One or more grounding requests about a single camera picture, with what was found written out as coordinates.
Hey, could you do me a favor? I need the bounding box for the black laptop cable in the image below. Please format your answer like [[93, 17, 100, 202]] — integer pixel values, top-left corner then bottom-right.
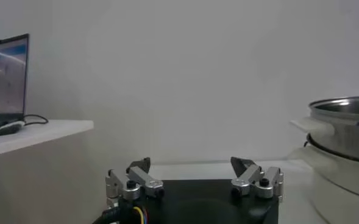
[[23, 114, 49, 127]]

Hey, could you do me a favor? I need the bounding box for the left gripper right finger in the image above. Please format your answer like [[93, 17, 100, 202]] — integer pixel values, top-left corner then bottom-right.
[[230, 156, 285, 203]]

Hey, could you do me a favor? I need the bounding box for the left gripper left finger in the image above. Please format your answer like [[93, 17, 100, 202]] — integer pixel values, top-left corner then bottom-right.
[[105, 157, 165, 208]]

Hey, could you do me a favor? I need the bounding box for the black laptop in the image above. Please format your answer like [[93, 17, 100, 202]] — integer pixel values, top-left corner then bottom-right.
[[0, 33, 30, 131]]

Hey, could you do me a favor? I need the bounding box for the white side table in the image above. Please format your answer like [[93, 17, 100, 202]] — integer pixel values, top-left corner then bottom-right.
[[0, 119, 94, 159]]

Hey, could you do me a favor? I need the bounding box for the black white adapter dongle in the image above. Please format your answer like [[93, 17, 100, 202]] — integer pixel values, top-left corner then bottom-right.
[[0, 121, 26, 137]]

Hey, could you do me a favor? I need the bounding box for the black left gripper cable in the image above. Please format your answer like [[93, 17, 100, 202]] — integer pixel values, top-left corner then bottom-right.
[[92, 206, 121, 224]]

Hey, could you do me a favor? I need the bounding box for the white electric cooker pot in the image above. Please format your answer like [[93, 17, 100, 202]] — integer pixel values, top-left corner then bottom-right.
[[288, 117, 359, 224]]

